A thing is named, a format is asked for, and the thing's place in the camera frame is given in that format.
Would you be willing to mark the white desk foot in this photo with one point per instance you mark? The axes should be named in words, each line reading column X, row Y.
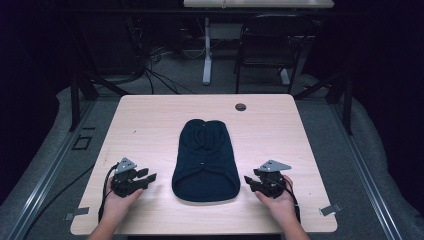
column 285, row 76

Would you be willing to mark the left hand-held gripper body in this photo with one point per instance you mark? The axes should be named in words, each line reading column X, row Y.
column 125, row 183

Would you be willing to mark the black folding chair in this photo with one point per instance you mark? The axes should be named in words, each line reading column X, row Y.
column 271, row 50

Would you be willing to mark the white desk leg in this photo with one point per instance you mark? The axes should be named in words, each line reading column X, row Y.
column 207, row 56

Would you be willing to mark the grey tape strip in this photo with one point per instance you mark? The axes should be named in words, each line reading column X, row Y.
column 78, row 212
column 330, row 210

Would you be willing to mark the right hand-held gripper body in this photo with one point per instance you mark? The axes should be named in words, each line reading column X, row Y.
column 271, row 183

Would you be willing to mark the white desk top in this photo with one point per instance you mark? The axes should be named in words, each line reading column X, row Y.
column 260, row 3

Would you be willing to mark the black metal stand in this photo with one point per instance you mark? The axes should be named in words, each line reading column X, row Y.
column 346, row 100
column 75, row 100

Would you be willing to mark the dark blue knit garment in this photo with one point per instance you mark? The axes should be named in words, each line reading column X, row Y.
column 205, row 160

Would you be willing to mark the person's right hand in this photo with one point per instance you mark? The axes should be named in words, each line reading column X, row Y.
column 283, row 206

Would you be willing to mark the metal floor rail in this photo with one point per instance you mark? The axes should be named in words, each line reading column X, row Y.
column 363, row 170
column 50, row 170

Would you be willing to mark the person's left hand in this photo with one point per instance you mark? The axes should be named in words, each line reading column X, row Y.
column 116, row 206

